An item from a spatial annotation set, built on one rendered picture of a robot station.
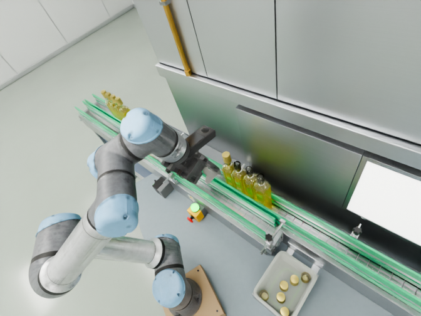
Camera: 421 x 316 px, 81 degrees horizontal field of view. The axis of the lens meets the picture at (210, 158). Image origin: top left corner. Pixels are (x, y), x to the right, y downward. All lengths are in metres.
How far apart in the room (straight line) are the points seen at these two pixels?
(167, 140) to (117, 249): 0.50
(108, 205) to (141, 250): 0.53
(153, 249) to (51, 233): 0.36
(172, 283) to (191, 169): 0.49
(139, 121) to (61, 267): 0.37
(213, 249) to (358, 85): 0.95
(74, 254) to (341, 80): 0.75
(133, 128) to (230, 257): 0.91
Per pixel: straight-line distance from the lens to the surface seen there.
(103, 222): 0.47
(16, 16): 6.38
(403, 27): 0.65
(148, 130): 0.50
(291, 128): 0.90
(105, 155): 0.56
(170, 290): 1.01
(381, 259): 1.13
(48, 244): 0.84
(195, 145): 0.65
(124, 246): 0.95
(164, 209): 1.49
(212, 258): 1.30
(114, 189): 0.49
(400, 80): 0.71
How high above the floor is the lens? 1.96
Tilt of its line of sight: 50 degrees down
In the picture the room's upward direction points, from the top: 20 degrees counter-clockwise
